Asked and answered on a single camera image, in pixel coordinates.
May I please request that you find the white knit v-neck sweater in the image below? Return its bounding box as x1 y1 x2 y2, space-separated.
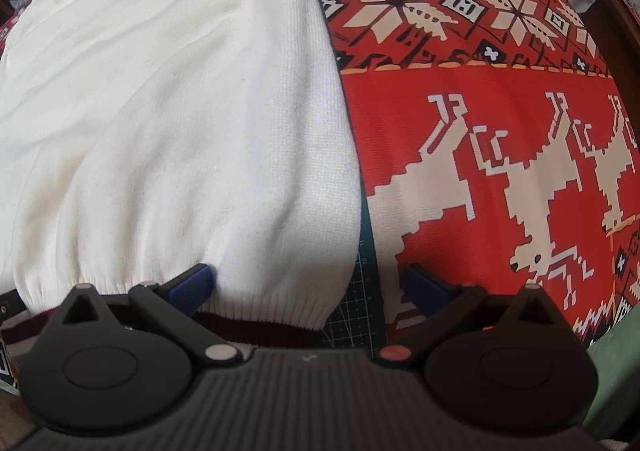
1 0 361 355

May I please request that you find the green cutting mat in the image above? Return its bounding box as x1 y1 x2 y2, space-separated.
319 0 388 351

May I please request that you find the red patterned christmas blanket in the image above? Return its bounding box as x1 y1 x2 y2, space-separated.
322 0 639 343

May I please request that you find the dark wooden side table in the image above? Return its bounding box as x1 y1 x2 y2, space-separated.
582 0 640 138

